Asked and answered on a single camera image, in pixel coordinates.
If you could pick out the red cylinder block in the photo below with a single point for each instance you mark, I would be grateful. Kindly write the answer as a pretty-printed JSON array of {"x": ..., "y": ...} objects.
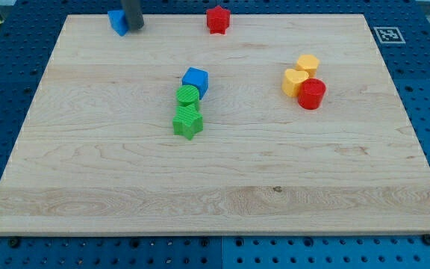
[{"x": 311, "y": 93}]

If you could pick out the blue triangular prism block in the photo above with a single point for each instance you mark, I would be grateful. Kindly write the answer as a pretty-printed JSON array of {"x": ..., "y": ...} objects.
[{"x": 118, "y": 21}]

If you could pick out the green star block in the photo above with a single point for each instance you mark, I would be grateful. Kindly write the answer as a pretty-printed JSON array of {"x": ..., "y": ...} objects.
[{"x": 187, "y": 121}]

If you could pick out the white fiducial marker tag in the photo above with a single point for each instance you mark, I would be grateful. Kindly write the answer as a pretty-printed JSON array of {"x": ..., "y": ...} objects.
[{"x": 389, "y": 35}]

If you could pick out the blue cube block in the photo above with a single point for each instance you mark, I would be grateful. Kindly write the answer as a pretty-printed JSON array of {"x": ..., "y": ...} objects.
[{"x": 198, "y": 78}]

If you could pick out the yellow heart block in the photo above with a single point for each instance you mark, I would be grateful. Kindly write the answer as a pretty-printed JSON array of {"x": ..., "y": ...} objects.
[{"x": 292, "y": 81}]

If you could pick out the light wooden board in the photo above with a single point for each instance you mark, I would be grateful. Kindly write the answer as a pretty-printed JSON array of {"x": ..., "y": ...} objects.
[{"x": 97, "y": 154}]

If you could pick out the red star block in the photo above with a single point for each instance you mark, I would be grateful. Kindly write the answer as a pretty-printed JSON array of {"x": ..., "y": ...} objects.
[{"x": 218, "y": 19}]

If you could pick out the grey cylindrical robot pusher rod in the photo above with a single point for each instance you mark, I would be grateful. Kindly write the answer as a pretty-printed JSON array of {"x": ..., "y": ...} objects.
[{"x": 133, "y": 14}]

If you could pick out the green cylinder block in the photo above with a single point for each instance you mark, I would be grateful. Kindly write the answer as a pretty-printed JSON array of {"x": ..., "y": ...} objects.
[{"x": 187, "y": 95}]

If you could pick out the yellow pentagon block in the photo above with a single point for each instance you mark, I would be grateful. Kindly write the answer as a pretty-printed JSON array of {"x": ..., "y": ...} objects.
[{"x": 308, "y": 63}]

